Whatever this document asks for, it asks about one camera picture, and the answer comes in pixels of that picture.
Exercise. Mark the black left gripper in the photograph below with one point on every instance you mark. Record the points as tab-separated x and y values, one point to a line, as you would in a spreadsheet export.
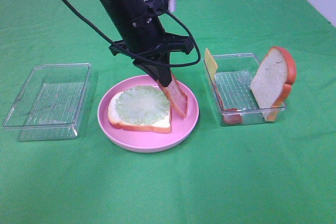
145	56

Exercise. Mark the bacon strip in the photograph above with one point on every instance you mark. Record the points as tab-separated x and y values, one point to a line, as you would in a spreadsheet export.
228	118
177	98

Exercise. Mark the green lettuce leaf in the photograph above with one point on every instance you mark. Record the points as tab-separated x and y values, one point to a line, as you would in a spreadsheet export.
142	105

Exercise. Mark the bread slice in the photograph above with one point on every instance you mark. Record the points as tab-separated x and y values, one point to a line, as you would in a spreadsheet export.
163	126
273	81

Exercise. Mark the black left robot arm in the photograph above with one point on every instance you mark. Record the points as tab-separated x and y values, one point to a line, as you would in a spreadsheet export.
143	36

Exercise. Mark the yellow cheese slice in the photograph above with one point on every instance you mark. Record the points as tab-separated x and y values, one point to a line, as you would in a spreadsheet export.
211	64

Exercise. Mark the green tablecloth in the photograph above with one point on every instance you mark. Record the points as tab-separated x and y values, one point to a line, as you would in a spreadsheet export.
282	172

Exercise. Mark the right clear plastic container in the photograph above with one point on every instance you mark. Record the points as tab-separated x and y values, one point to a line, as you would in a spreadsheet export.
233	78

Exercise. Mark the clear plastic container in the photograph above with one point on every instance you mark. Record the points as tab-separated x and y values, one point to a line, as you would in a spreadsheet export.
51	103
233	78

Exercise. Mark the pink round plate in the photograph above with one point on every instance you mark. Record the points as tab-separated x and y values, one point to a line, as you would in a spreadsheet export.
148	142

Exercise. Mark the left clear plastic container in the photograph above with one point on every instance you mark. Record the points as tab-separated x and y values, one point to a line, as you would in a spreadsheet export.
51	103

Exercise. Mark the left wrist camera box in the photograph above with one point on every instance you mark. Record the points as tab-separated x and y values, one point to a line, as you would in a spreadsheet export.
159	7

